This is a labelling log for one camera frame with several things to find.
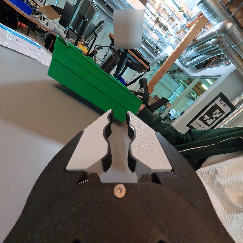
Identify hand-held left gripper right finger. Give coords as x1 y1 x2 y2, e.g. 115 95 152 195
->
126 111 173 178

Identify wooden ceiling beam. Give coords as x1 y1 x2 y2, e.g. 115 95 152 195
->
147 15 209 91

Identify green bin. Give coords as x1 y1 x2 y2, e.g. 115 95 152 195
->
47 35 143 122

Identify person's right forearm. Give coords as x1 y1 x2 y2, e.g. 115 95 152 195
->
137 107 192 152

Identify black framed marker sign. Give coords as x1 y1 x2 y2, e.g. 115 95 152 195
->
186 92 237 130

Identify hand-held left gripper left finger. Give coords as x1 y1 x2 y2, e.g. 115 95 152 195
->
65 109 114 177

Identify black coiled cord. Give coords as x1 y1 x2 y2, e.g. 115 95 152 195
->
101 47 111 66

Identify person's light pants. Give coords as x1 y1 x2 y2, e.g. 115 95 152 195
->
196 157 243 243

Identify silver ventilation ducts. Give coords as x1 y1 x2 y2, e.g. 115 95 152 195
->
178 19 243 69

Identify printed instruction sheet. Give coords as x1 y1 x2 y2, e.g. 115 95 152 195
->
0 23 52 66

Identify dark green jacket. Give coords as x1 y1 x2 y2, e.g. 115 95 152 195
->
174 126 243 170

